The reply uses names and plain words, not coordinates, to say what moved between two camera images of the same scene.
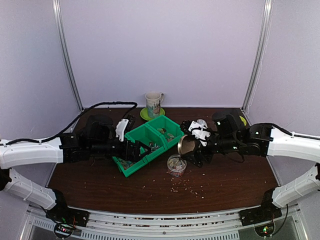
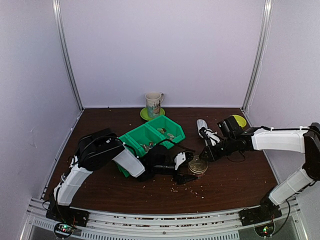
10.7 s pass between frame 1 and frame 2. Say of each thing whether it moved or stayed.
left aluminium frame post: stayed
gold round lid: moved
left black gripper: moved
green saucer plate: stayed
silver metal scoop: stayed
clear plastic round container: moved
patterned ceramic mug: stayed
